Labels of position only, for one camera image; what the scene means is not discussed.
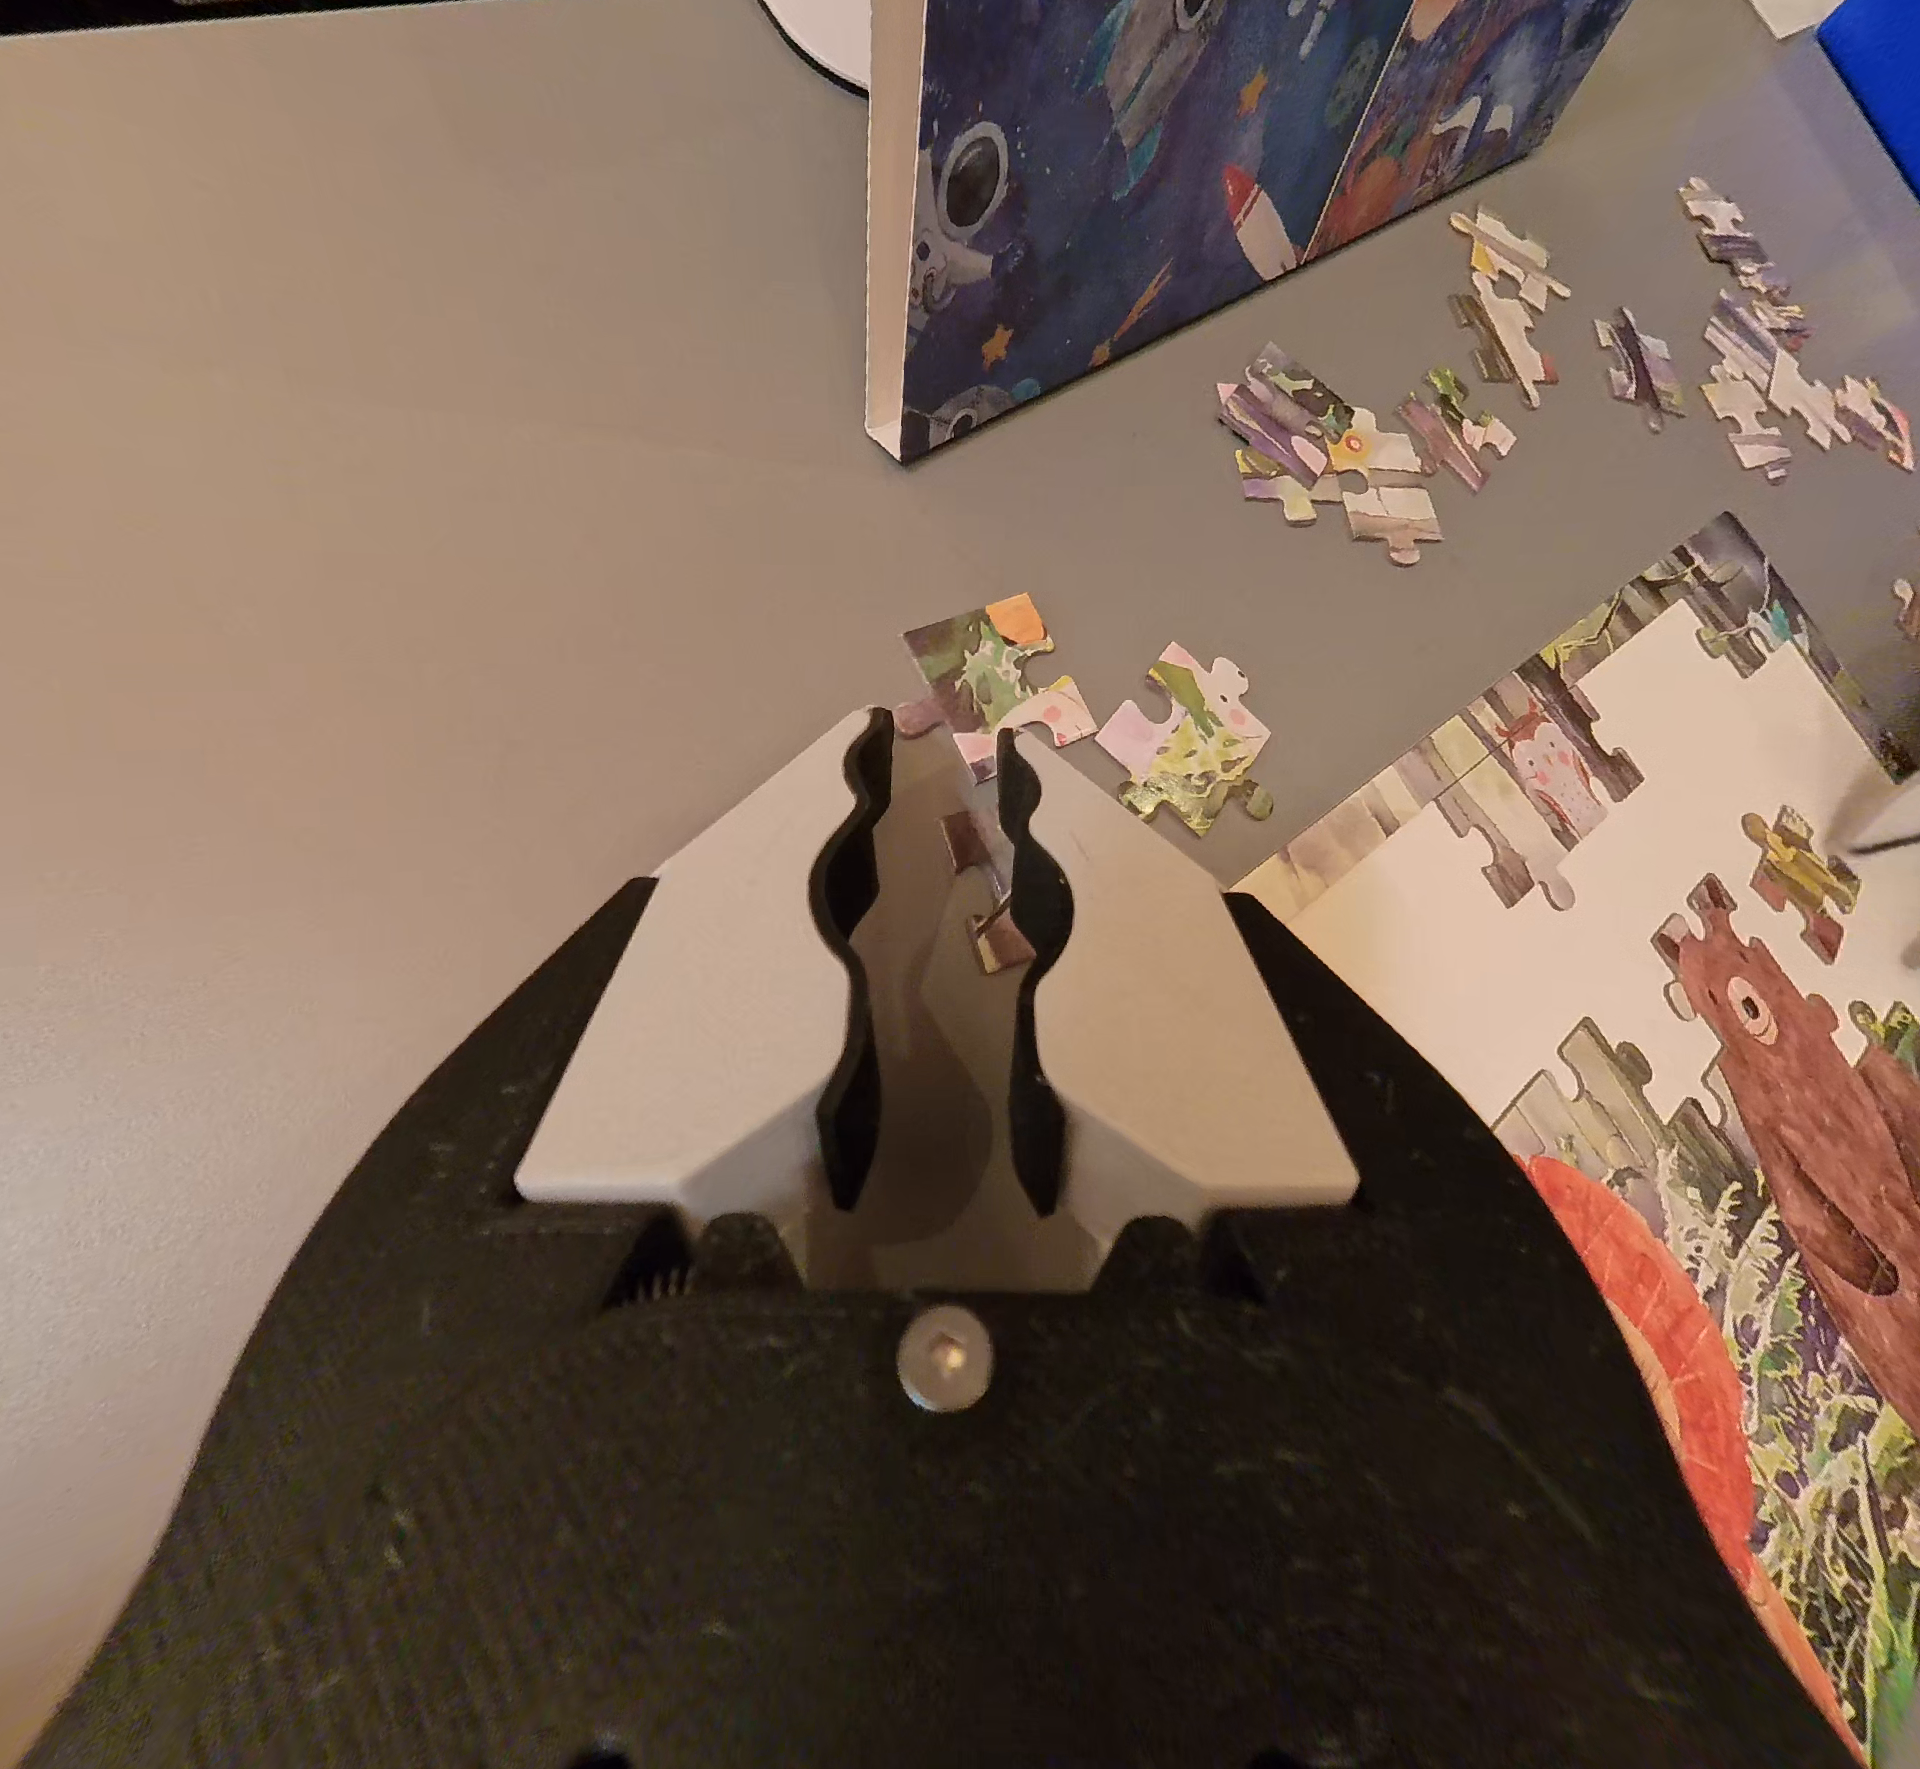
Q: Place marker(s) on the partly assembled jigsaw puzzle board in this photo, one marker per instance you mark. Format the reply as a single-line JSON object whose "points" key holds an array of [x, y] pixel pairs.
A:
{"points": [[1653, 781]]}

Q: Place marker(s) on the green orange-cornered jigsaw piece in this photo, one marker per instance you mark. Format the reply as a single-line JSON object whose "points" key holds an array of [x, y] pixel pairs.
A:
{"points": [[968, 655]]}

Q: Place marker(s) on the illustrated jigsaw puzzle box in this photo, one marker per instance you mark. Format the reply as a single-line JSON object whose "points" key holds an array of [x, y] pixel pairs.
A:
{"points": [[1110, 195]]}

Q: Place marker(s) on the pile of loose jigsaw pieces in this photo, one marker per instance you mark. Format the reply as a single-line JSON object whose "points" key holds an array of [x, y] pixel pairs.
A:
{"points": [[1274, 429], [1508, 313], [1910, 606]]}

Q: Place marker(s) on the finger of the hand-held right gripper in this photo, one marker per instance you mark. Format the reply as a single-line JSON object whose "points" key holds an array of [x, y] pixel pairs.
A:
{"points": [[1894, 817]]}

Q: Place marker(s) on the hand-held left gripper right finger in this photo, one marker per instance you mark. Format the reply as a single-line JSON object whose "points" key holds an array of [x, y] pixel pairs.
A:
{"points": [[1170, 1052]]}

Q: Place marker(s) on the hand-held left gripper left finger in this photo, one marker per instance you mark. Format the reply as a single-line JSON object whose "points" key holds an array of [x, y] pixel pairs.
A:
{"points": [[706, 1020]]}

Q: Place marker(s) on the pink green yellow jigsaw piece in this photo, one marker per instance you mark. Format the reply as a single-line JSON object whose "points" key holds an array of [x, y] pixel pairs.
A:
{"points": [[1185, 739]]}

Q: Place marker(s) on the pale pink jigsaw piece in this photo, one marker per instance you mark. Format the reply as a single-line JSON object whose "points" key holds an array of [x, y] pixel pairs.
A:
{"points": [[1053, 717]]}

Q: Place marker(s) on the dark purple green jigsaw piece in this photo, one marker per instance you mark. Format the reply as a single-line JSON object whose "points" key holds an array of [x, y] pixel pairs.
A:
{"points": [[1002, 942]]}

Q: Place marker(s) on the blue plastic bin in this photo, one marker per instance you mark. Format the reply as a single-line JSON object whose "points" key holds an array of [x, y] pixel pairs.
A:
{"points": [[1881, 75]]}

